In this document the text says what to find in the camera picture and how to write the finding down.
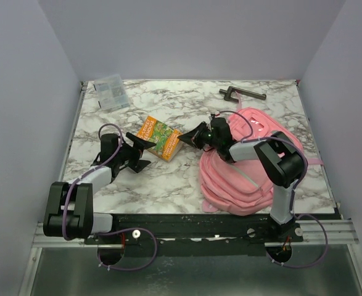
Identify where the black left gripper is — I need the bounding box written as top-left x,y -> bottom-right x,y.
115,133 -> 157,172

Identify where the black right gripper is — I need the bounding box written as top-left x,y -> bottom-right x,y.
178,121 -> 221,150

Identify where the orange green picture book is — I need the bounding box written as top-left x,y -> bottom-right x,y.
137,116 -> 182,162

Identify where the pink student backpack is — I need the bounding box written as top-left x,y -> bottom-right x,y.
199,92 -> 323,216

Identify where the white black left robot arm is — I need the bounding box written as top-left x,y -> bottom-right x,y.
43,133 -> 156,244

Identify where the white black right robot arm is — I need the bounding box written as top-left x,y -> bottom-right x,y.
178,116 -> 308,242

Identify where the black metal clamp tool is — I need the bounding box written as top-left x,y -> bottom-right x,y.
219,86 -> 266,103

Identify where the clear plastic organizer box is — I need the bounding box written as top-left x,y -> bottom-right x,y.
93,74 -> 130,110

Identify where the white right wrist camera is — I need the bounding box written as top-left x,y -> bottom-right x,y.
209,113 -> 220,121

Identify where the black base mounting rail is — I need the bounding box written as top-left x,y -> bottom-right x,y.
85,214 -> 303,257

